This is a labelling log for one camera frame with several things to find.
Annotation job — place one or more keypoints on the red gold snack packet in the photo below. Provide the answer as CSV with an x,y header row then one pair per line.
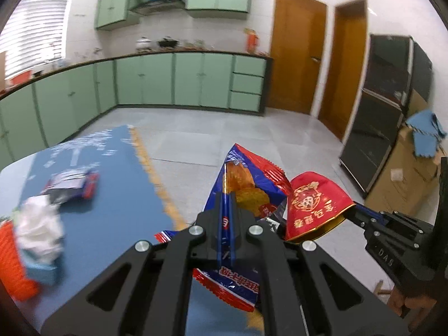
x,y
315,203

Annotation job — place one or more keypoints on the black glass cabinet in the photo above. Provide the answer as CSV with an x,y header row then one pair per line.
x,y
381,112

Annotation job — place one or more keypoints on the blue red snack bag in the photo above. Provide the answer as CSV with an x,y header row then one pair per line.
x,y
245,182

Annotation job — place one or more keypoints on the white window blind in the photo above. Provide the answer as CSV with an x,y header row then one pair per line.
x,y
38,24

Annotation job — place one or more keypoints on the large cardboard box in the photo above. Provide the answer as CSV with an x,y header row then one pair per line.
x,y
402,178

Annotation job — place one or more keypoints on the black wok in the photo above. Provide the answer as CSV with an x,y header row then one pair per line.
x,y
168,43

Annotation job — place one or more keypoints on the white cooking pot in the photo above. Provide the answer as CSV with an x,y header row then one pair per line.
x,y
142,43

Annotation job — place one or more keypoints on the silver snack wrapper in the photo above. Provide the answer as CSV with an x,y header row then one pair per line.
x,y
70,185

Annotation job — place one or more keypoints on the person's right hand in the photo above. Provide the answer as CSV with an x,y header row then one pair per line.
x,y
402,302

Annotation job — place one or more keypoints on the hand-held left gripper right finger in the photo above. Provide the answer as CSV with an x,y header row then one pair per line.
x,y
231,239

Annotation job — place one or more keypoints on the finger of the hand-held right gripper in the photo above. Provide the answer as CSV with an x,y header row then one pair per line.
x,y
355,221
371,210

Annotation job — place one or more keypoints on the light blue paper cup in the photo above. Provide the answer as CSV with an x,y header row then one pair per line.
x,y
43,274

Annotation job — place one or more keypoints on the crumpled white tissue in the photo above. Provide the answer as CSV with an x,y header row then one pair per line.
x,y
38,227

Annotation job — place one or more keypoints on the red plastic basin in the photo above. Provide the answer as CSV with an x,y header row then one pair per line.
x,y
22,76

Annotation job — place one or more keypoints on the blue tree-print table mat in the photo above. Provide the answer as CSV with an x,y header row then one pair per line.
x,y
115,196

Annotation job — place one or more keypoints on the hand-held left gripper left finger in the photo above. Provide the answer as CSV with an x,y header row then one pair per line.
x,y
220,241

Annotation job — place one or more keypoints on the green lower kitchen cabinets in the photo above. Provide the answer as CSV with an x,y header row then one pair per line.
x,y
157,77

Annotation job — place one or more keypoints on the blue foam mats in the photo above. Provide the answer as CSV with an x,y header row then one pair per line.
x,y
425,129

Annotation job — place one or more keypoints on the range hood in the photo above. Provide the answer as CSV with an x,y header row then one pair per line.
x,y
157,7

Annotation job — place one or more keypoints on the plain wooden door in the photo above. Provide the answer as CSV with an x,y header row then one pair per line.
x,y
344,73

